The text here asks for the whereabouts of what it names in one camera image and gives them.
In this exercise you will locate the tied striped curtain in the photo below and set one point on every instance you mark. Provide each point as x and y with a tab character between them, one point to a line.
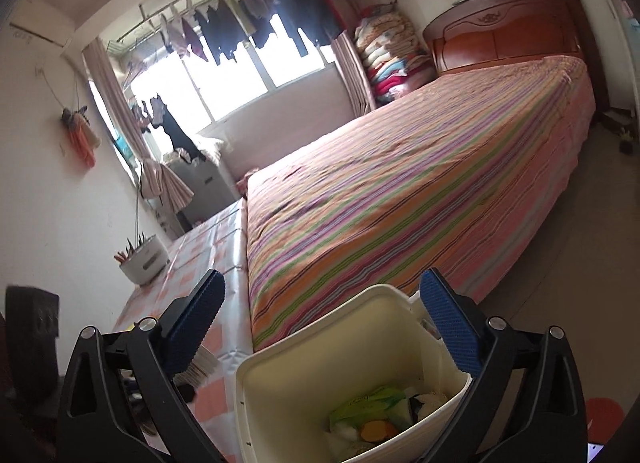
107	88

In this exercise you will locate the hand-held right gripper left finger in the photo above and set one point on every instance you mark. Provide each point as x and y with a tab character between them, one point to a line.
192	323

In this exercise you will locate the cream plastic bin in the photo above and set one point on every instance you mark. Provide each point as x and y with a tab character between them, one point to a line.
300	383

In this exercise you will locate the checkered plastic tablecloth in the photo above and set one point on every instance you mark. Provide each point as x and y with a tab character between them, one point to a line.
220	243

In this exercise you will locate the white round utensil holder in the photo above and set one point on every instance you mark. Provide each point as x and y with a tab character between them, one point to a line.
145	260

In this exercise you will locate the window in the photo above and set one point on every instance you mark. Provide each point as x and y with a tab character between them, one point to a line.
225	88

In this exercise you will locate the orange peel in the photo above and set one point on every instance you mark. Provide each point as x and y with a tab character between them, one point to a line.
377	430

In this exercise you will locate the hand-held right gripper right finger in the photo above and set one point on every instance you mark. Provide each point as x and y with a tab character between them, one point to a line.
450	323

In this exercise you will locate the green plastic bag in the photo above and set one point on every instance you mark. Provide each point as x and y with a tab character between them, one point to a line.
370	400

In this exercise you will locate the straight striped curtain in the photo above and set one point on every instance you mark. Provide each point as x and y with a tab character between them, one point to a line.
352	78

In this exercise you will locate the striped bed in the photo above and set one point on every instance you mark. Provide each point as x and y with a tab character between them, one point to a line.
400	193

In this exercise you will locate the stack of folded blankets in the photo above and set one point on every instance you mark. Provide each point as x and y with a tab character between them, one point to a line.
390	58

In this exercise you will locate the grey cabinet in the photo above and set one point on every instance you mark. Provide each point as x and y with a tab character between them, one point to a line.
205	188

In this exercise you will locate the hanger with small clothes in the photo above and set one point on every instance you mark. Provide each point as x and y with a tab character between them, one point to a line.
155	110

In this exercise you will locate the red plastic object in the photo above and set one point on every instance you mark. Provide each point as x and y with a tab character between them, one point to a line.
605	418

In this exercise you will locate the orange hanging towel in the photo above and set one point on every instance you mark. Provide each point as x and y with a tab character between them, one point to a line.
85	140

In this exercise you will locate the white pink medicine box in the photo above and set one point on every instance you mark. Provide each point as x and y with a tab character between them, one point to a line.
202	365

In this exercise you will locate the white lace wrapper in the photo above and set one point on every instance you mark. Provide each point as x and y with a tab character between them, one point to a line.
430	403

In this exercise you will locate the wooden headboard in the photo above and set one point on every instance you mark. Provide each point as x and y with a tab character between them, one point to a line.
500	33

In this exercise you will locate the black hanging garment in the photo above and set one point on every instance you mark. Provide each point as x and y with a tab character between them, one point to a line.
177	135

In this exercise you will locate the row of hanging clothes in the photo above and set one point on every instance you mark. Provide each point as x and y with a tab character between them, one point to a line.
300	8

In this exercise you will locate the white floral tissue ball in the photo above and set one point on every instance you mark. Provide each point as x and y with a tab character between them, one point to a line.
342	430

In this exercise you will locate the bundle of red chopsticks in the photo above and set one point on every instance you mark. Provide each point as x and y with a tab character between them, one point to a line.
122	255

